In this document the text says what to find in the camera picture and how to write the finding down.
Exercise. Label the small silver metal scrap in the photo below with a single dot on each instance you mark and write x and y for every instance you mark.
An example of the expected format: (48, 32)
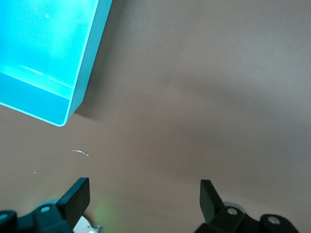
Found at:
(80, 151)

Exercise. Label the brown table mat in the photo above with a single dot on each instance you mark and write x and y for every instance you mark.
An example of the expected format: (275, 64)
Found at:
(206, 85)

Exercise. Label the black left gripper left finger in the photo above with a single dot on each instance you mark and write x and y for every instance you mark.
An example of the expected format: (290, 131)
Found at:
(76, 201)

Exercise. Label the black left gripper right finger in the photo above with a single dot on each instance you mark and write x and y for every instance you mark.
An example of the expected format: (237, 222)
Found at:
(210, 204)

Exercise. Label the teal plastic bin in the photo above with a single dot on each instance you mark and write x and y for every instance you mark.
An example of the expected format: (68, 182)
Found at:
(36, 48)

